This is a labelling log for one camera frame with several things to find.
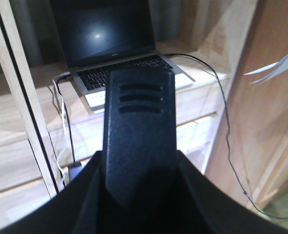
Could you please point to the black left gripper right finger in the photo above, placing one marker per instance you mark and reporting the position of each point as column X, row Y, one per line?
column 216, row 211

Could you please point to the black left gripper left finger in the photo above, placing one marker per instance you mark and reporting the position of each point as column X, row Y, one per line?
column 75, row 210

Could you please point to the white paper sheet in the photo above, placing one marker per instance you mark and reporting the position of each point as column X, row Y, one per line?
column 278, row 68

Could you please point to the grey usb hub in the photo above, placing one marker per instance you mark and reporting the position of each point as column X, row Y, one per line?
column 74, row 169

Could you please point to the grey open laptop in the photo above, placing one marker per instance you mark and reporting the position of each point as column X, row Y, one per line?
column 98, row 36

